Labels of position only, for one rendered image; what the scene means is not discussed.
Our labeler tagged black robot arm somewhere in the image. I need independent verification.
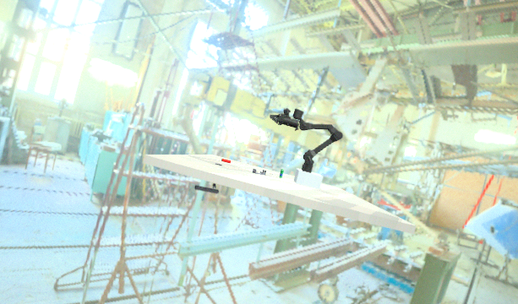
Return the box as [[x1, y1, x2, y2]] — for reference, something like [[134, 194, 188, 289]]
[[284, 108, 343, 173]]

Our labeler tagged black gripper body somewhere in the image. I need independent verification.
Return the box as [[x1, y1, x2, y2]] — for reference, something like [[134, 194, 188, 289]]
[[278, 113, 292, 126]]

